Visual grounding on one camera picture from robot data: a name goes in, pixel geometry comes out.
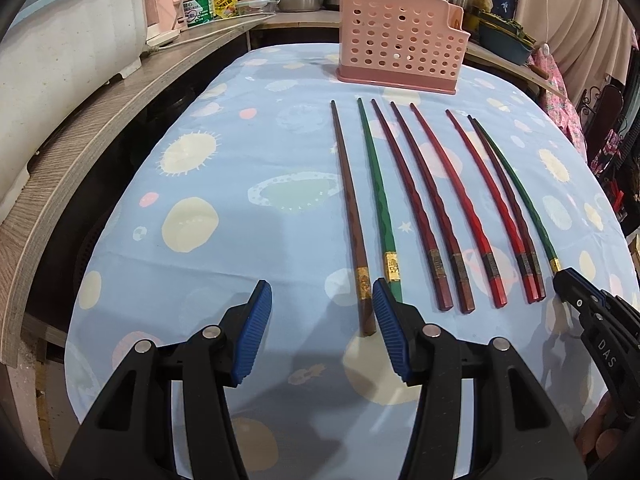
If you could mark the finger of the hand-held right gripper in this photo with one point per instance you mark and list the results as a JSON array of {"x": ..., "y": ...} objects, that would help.
[{"x": 572, "y": 285}]

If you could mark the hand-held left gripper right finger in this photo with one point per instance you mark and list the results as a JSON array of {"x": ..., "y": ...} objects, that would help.
[{"x": 392, "y": 330}]

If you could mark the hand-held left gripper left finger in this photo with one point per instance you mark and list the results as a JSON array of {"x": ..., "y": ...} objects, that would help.
[{"x": 252, "y": 330}]

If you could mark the dark red chopstick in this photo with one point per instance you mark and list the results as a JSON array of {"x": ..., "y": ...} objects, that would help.
[
  {"x": 433, "y": 259},
  {"x": 535, "y": 265},
  {"x": 459, "y": 264}
]

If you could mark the green chopstick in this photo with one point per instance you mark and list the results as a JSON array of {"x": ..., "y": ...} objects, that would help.
[
  {"x": 382, "y": 225},
  {"x": 547, "y": 247}
]

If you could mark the bright red chopstick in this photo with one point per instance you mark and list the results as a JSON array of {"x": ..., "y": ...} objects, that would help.
[
  {"x": 523, "y": 262},
  {"x": 489, "y": 264}
]

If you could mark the brown chopstick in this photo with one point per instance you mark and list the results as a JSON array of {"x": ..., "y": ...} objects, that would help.
[{"x": 351, "y": 210}]

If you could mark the pink perforated utensil holder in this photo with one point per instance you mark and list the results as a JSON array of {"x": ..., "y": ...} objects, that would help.
[{"x": 400, "y": 35}]

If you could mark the person's right hand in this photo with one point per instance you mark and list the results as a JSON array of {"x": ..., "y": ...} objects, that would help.
[{"x": 595, "y": 437}]

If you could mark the blue planet print tablecloth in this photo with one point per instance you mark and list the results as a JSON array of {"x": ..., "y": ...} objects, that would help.
[{"x": 250, "y": 240}]

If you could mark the dark chair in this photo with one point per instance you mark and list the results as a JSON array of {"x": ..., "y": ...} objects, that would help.
[{"x": 607, "y": 120}]

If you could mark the pink floral cloth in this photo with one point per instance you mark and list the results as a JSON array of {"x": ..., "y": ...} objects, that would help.
[{"x": 562, "y": 105}]

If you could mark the blue basin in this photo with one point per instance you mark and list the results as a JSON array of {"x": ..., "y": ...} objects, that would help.
[{"x": 502, "y": 45}]

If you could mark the grey wooden counter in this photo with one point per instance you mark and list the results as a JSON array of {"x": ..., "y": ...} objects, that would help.
[{"x": 125, "y": 105}]

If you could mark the beige curtain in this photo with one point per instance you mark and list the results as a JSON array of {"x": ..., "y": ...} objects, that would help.
[{"x": 575, "y": 10}]

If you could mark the clear food container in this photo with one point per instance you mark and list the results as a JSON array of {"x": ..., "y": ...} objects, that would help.
[{"x": 257, "y": 6}]

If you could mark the yellow packet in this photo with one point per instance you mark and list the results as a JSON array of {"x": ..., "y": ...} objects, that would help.
[{"x": 225, "y": 5}]

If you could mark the white plastic tub blue rim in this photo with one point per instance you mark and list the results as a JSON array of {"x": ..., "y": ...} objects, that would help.
[{"x": 65, "y": 60}]

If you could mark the green can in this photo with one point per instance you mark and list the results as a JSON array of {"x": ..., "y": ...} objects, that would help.
[{"x": 199, "y": 5}]

